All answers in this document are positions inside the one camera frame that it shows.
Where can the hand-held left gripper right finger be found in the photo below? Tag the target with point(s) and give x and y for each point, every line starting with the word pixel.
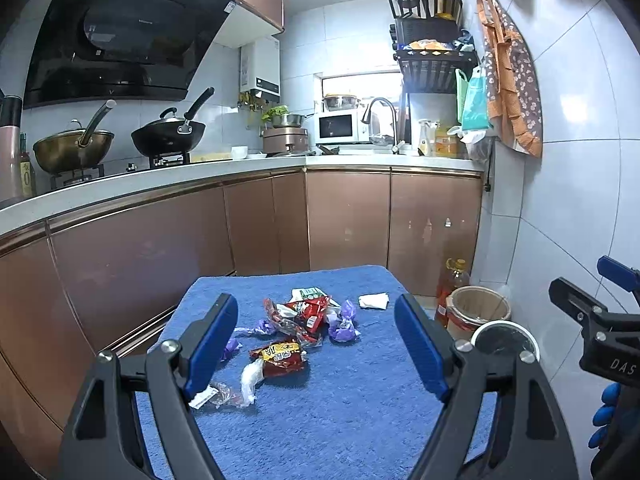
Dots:
pixel 421 352

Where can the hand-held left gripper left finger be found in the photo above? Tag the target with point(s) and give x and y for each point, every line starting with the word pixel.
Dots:
pixel 210 352

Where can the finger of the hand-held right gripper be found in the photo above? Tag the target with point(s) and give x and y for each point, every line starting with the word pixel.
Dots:
pixel 620 272
pixel 575 302

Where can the purple candy wrapper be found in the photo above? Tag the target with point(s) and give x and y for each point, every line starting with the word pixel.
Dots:
pixel 262 326
pixel 344 330
pixel 231 347

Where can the clear wrapper with red print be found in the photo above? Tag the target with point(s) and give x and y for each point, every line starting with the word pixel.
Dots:
pixel 220 395

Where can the white tissue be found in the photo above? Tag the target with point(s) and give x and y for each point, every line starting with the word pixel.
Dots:
pixel 373 301

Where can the beige waste bin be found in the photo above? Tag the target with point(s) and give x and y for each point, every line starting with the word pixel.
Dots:
pixel 480 310

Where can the white waste bin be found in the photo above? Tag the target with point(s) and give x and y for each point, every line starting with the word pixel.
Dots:
pixel 505 337

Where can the red clear snack wrapper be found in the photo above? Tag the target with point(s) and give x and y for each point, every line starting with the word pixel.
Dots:
pixel 289 327

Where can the green white drink carton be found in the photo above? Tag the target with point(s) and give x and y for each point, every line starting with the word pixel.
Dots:
pixel 307 291

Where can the person's right hand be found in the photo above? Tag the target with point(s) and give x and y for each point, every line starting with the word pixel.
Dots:
pixel 607 395

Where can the cooking oil bottle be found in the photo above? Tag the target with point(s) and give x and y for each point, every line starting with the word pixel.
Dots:
pixel 452 285

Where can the blue towel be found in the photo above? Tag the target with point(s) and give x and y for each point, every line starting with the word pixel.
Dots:
pixel 325 410

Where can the brown kitchen base cabinet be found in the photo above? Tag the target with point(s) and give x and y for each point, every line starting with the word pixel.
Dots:
pixel 340 220

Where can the white kitchen countertop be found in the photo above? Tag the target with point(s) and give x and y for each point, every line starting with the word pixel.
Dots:
pixel 150 180

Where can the clear plastic bag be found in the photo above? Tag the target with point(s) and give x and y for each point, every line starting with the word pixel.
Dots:
pixel 475 147

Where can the orange detergent bottle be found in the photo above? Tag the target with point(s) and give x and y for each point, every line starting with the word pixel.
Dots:
pixel 445 142

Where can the spray bottle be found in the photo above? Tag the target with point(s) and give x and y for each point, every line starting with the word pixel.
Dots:
pixel 425 140

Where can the gas stove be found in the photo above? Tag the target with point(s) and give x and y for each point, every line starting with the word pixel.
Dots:
pixel 90 175

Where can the orange brown floral apron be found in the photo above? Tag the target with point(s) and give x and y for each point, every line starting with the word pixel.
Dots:
pixel 515 85

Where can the black wok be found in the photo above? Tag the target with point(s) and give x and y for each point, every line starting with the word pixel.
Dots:
pixel 165 140

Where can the teal plastic bag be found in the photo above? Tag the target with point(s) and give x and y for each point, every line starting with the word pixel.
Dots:
pixel 475 105

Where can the brown cooker pot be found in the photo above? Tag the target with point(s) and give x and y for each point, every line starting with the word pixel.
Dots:
pixel 285 141

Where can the white microwave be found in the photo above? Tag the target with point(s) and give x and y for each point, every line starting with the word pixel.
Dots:
pixel 335 127

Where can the steel bowl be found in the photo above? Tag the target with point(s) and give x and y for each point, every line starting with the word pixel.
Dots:
pixel 290 121

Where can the brass wok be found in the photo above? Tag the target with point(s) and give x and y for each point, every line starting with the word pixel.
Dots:
pixel 70 150

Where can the green vegetables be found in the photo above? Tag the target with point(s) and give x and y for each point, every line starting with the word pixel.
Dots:
pixel 276 112

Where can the steel faucet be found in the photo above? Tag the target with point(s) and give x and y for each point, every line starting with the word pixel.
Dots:
pixel 381 101

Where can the sauce bottle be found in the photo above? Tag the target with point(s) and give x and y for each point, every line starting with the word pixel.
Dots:
pixel 26 175

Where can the steel pot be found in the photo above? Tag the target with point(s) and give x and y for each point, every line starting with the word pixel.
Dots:
pixel 341 103

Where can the kitchen window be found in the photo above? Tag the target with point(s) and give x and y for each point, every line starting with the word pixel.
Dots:
pixel 350 85

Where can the pink tall flask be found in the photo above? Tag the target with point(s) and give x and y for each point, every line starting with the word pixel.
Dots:
pixel 10 160

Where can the white water heater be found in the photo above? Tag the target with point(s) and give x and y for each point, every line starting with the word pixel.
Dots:
pixel 260 60

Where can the black range hood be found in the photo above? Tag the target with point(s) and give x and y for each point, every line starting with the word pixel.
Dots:
pixel 125 35

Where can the black wall rack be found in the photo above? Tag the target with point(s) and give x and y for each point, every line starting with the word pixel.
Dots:
pixel 430 65

